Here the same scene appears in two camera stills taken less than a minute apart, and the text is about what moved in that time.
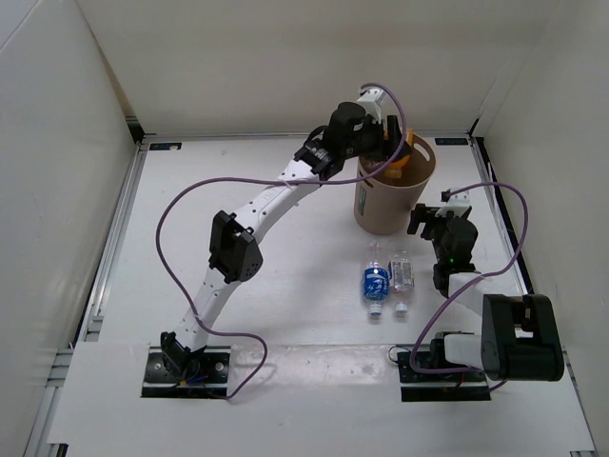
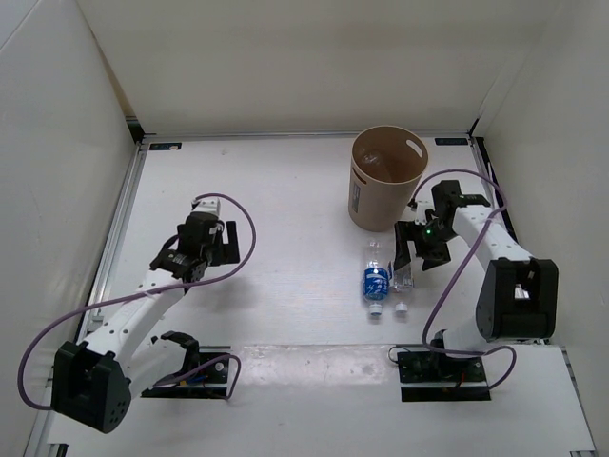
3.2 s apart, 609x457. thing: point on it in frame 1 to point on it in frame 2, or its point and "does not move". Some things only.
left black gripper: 383,148 to 227,253
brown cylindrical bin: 383,205 does not move
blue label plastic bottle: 376,282 does not move
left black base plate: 210,381 does not move
